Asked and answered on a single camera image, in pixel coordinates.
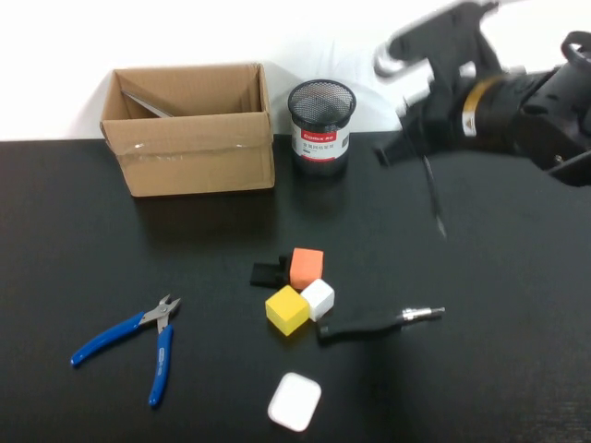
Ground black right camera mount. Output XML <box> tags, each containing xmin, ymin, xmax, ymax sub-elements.
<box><xmin>390</xmin><ymin>0</ymin><xmax>502</xmax><ymax>75</ymax></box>

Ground white earbuds case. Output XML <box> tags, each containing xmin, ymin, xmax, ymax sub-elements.
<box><xmin>267</xmin><ymin>372</ymin><xmax>322</xmax><ymax>433</ymax></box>

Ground black mesh pen holder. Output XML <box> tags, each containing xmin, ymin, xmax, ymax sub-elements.
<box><xmin>286</xmin><ymin>78</ymin><xmax>357</xmax><ymax>175</ymax></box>

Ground brown cardboard box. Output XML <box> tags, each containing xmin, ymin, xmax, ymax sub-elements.
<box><xmin>100</xmin><ymin>63</ymin><xmax>277</xmax><ymax>198</ymax></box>

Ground black foam block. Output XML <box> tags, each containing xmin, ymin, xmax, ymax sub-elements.
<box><xmin>248</xmin><ymin>254</ymin><xmax>294</xmax><ymax>287</ymax></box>

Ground orange cube block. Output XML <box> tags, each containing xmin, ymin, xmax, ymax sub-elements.
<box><xmin>289</xmin><ymin>247</ymin><xmax>325</xmax><ymax>291</ymax></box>

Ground yellow cube block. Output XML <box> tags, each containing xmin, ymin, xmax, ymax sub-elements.
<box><xmin>264</xmin><ymin>284</ymin><xmax>310</xmax><ymax>337</ymax></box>

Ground white cube block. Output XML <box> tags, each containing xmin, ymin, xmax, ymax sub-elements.
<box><xmin>299</xmin><ymin>278</ymin><xmax>336</xmax><ymax>323</ymax></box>

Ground blue handled cutting pliers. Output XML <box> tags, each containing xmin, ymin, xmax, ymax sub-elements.
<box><xmin>70</xmin><ymin>293</ymin><xmax>182</xmax><ymax>407</ymax></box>

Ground black handled screwdriver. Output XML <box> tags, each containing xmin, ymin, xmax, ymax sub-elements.
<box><xmin>316</xmin><ymin>305</ymin><xmax>447</xmax><ymax>346</ymax></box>

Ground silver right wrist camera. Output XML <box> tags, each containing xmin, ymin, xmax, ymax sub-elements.
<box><xmin>372</xmin><ymin>40</ymin><xmax>433</xmax><ymax>80</ymax></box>

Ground red handled scissors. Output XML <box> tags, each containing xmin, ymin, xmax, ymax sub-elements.
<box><xmin>120</xmin><ymin>90</ymin><xmax>176</xmax><ymax>119</ymax></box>

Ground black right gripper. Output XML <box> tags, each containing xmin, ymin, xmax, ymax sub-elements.
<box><xmin>372</xmin><ymin>59</ymin><xmax>467</xmax><ymax>168</ymax></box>

